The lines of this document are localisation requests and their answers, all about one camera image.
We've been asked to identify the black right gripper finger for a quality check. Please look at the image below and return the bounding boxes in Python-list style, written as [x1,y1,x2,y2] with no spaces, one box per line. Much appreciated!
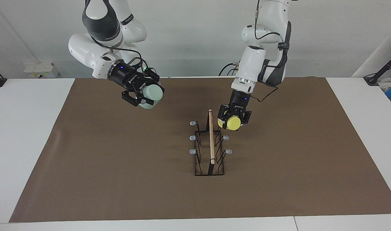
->
[122,91,147,107]
[141,68,161,85]

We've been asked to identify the yellow cup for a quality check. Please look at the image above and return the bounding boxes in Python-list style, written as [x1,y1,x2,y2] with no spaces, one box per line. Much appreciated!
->
[218,115,242,131]

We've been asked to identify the pale green cup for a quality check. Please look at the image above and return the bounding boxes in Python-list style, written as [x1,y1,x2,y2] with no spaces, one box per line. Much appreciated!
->
[139,84,165,109]

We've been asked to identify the white power strip box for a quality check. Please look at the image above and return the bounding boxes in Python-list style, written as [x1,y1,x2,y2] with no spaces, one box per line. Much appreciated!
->
[24,63,59,78]

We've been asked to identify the brown paper mat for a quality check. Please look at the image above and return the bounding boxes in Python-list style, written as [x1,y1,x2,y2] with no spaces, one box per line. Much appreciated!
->
[9,76,391,223]

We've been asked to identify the black stand pole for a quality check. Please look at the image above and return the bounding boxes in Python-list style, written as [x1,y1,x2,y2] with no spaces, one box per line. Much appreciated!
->
[363,51,391,86]

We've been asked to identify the clear plastic bag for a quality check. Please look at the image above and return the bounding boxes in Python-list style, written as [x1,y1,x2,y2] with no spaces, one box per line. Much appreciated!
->
[378,78,391,92]

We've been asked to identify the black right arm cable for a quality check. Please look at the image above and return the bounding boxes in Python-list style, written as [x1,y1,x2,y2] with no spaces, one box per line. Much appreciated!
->
[114,47,149,73]

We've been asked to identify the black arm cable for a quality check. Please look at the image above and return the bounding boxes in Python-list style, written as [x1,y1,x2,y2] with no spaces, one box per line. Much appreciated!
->
[114,47,149,73]
[254,0,291,103]

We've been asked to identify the black wire cup rack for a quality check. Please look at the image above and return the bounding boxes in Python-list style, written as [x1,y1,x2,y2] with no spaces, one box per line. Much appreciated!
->
[190,109,233,176]

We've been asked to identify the black base cable bundle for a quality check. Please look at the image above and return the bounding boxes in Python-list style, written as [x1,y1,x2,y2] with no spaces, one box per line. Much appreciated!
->
[219,62,240,76]

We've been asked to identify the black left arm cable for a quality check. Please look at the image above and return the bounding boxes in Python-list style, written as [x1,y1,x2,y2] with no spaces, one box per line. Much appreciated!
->
[254,0,291,103]

